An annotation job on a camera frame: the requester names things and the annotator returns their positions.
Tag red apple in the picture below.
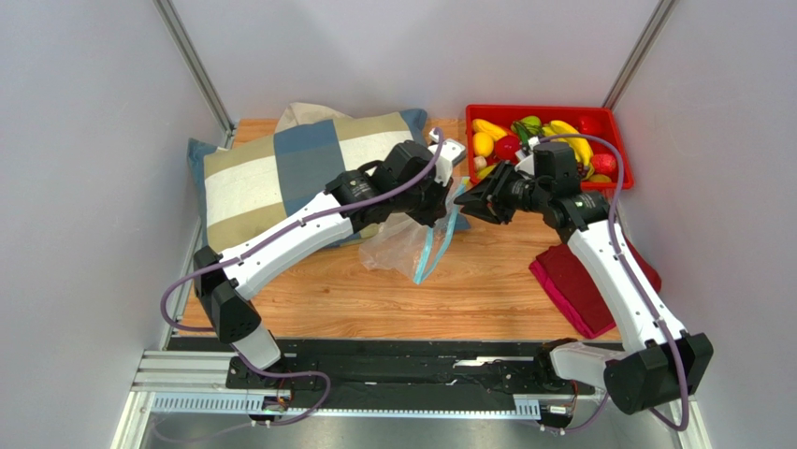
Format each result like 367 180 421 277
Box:
493 135 522 164

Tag clear zip top bag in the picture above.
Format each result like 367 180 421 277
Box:
358 177 471 284

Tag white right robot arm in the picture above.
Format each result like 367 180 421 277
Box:
455 141 714 414

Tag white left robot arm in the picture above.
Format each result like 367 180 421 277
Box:
194 139 466 369

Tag white garlic bulb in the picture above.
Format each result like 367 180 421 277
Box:
473 156 487 172

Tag yellow banana bunch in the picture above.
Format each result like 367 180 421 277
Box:
543 120 594 180

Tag yellow lemon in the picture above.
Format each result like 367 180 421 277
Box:
472 132 495 158

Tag red strawberry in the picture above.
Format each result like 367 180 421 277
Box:
590 153 618 177

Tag red plastic fruit bin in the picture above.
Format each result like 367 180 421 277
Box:
465 104 634 198

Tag yellow starfruit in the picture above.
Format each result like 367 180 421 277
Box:
471 119 510 141

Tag dark red folded cloth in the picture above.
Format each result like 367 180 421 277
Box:
529 239 663 340

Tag checked blue beige pillow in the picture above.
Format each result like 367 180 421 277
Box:
186 102 472 251

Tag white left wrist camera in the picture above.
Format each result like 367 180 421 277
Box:
427 127 467 167

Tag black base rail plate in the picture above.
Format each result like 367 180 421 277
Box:
167 336 624 415

